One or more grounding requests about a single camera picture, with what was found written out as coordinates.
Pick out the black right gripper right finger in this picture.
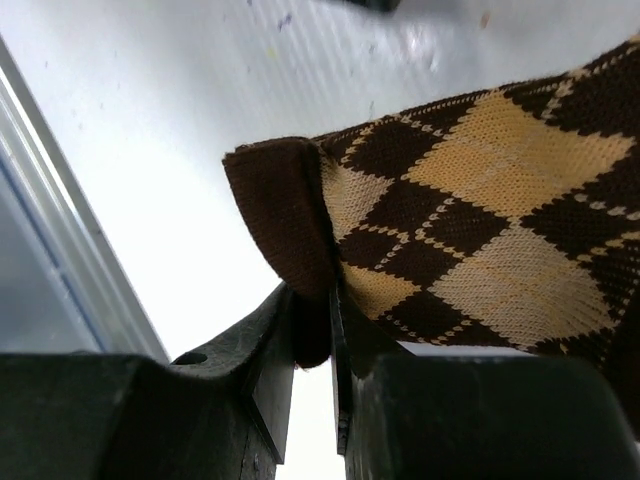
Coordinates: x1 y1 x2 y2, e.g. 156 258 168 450
330 285 639 479

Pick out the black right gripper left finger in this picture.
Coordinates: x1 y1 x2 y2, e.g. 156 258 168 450
1 285 295 479

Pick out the brown tan argyle sock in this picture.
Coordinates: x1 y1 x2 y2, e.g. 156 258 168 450
223 37 639 425

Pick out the aluminium table frame rail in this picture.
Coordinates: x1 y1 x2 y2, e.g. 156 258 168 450
1 48 169 363

